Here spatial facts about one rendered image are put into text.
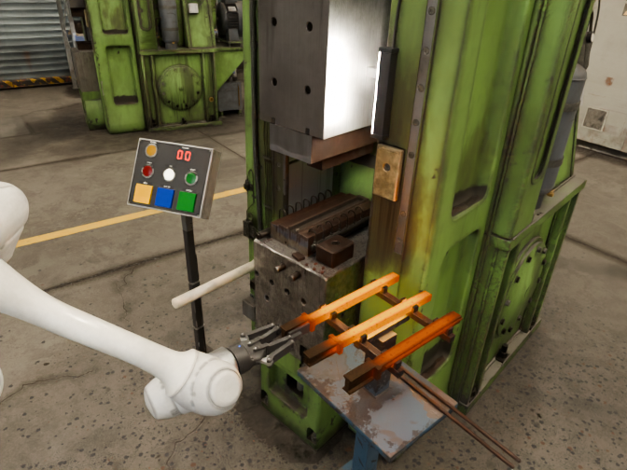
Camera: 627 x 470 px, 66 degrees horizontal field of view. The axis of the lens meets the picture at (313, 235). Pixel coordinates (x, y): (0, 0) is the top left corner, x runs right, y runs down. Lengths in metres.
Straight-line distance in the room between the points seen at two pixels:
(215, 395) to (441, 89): 0.99
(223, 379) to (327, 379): 0.64
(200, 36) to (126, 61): 0.92
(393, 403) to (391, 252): 0.50
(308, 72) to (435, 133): 0.42
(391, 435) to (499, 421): 1.20
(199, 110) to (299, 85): 5.00
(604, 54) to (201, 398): 6.26
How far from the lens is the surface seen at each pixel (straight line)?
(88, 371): 2.78
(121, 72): 6.33
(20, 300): 1.11
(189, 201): 1.96
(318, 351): 1.23
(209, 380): 0.96
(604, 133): 6.78
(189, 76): 6.36
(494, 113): 1.78
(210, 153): 1.95
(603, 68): 6.74
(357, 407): 1.48
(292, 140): 1.63
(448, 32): 1.42
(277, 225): 1.82
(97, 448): 2.44
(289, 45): 1.58
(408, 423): 1.47
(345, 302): 1.40
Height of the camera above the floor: 1.83
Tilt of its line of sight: 29 degrees down
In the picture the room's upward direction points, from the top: 2 degrees clockwise
